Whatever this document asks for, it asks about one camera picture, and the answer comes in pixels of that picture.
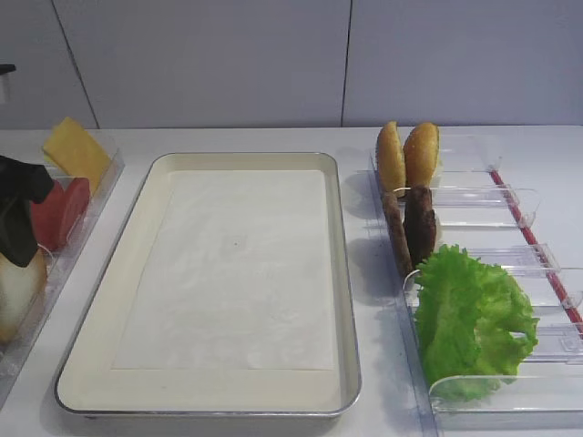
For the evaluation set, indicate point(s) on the red tomato slice rear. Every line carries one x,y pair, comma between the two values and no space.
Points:
73,205

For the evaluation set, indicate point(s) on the brown meat patty right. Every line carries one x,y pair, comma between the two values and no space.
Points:
419,224

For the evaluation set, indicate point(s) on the cream metal baking tray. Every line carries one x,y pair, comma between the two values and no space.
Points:
89,383

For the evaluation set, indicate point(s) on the red tomato slice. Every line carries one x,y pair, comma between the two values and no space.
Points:
46,218
73,205

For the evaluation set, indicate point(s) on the white parchment paper sheet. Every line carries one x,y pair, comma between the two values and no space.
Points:
238,277

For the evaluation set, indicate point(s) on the clear ingredient rack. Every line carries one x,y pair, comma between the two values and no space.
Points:
541,169
59,263

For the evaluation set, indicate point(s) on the red rack rail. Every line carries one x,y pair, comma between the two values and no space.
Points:
545,261

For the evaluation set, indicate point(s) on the clear left ingredient rack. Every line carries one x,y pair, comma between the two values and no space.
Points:
59,263

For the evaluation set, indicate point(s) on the yellow cheese slice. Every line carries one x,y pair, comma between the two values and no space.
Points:
71,148

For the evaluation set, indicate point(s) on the clear right ingredient rack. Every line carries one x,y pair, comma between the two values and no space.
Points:
541,169

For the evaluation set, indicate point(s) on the golden bun half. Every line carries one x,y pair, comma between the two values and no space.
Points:
390,160
421,154

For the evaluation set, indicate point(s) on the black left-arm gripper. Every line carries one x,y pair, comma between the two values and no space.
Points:
21,184

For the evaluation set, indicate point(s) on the brown meat patty left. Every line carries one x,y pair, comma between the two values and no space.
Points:
398,239

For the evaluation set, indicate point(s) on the green lettuce leaf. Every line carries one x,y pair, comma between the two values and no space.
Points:
474,323

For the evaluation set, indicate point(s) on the brown meat patty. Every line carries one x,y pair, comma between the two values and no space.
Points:
419,224
398,239

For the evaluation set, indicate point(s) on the red tomato slice front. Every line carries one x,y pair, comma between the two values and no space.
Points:
46,218

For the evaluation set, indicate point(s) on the golden bun half left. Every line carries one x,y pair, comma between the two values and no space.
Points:
390,160

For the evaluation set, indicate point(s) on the golden bun half right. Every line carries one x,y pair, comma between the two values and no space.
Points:
421,154

